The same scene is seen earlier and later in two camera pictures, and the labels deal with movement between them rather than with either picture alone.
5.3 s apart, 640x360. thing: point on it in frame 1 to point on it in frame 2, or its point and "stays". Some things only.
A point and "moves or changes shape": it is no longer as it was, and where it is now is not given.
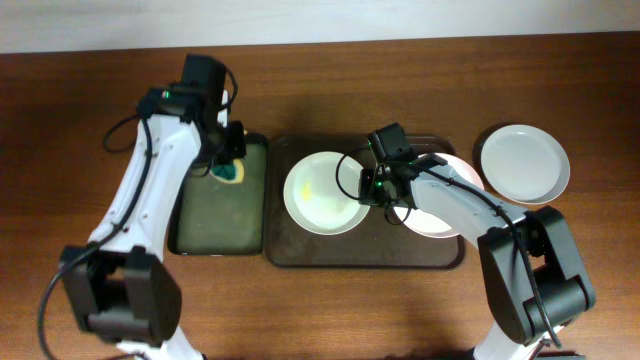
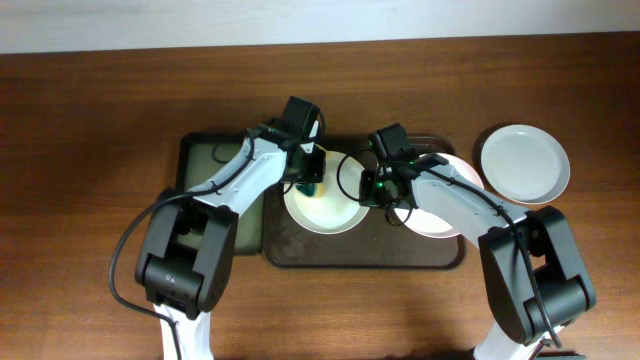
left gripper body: x=230 y=145 to x=315 y=168
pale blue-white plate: x=524 y=164 stays
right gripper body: x=373 y=186 stays
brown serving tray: x=374 y=243 stays
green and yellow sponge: x=230 y=173 moves or changes shape
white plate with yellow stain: x=314 y=199 stays
